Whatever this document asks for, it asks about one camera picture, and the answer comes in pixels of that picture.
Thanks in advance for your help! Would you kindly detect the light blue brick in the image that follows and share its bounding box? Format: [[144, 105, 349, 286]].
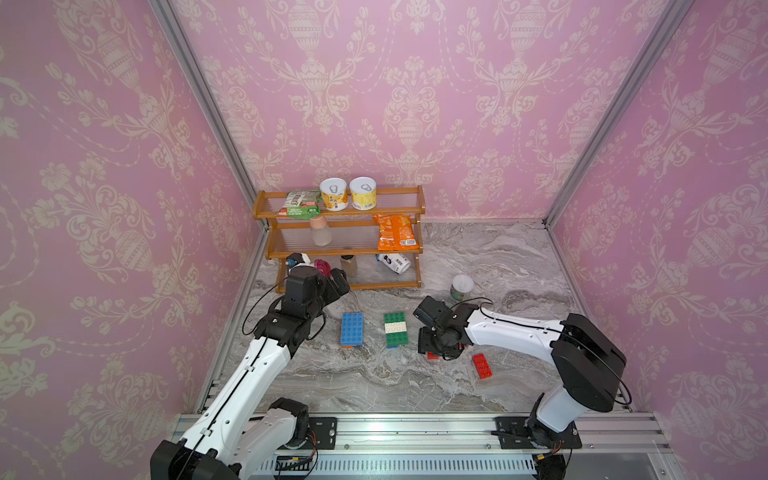
[[340, 332, 363, 348], [341, 323, 363, 338], [342, 312, 364, 325]]

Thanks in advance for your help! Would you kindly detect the pink lying cup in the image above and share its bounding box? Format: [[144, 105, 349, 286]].
[[313, 259, 332, 278]]

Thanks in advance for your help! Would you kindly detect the white black lying can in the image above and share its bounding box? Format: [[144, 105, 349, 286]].
[[376, 253, 412, 275]]

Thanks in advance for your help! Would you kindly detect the white lid green can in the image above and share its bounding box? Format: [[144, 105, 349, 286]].
[[450, 274, 475, 302]]

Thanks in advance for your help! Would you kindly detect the clear plastic bottle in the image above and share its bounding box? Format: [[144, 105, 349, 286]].
[[309, 215, 332, 247]]

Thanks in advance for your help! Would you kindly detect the wooden three-tier shelf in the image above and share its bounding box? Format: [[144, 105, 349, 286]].
[[252, 185, 426, 290]]

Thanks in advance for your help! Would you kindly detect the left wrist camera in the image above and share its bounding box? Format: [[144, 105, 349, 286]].
[[285, 252, 313, 270]]

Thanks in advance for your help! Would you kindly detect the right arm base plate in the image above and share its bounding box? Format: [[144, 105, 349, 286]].
[[491, 416, 583, 450]]

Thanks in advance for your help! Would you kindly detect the orange chip bag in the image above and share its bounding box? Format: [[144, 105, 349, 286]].
[[373, 214, 420, 252]]

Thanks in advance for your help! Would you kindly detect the right yellow noodle cup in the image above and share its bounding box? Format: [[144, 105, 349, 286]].
[[349, 177, 377, 211]]

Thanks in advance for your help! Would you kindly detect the white brick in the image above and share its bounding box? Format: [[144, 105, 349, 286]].
[[385, 322, 407, 335]]

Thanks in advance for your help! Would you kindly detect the left yellow noodle cup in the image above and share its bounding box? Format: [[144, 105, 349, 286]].
[[320, 177, 348, 212]]

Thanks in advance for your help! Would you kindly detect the green white snack packet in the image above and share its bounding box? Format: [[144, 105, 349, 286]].
[[278, 190, 323, 220]]

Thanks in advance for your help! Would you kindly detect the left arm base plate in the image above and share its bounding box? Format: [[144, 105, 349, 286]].
[[294, 416, 338, 450]]

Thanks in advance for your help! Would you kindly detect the small brown jar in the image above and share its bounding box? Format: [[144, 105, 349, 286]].
[[340, 254, 358, 277]]

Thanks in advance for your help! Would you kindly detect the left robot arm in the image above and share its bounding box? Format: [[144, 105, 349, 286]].
[[150, 263, 350, 479]]

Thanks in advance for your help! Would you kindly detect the aluminium front rail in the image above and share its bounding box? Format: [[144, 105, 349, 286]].
[[249, 411, 684, 479]]

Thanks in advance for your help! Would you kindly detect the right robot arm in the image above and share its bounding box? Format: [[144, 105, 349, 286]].
[[414, 296, 627, 450]]

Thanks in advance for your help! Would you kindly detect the yellow noodle cup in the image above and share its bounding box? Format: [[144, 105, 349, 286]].
[[320, 177, 348, 212], [349, 177, 377, 211]]

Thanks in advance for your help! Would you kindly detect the green brick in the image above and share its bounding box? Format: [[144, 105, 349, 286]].
[[384, 312, 406, 324], [385, 332, 409, 346]]

